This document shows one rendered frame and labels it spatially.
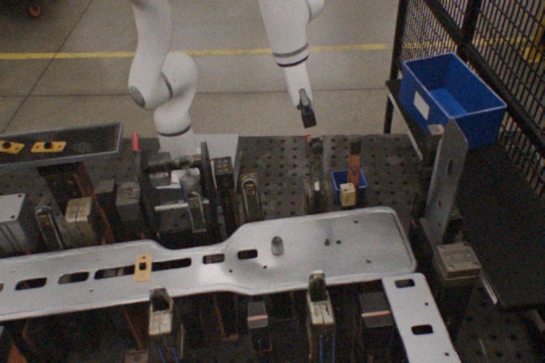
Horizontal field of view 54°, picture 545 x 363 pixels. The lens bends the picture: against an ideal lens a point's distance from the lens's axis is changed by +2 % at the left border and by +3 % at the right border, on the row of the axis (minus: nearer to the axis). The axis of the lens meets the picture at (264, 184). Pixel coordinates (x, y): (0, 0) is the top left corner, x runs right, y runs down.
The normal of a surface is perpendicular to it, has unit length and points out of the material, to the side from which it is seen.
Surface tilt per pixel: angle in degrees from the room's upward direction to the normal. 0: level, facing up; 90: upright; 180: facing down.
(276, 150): 0
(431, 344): 0
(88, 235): 90
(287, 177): 0
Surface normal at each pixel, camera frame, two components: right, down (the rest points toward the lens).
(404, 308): -0.07, -0.72
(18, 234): 0.11, 0.68
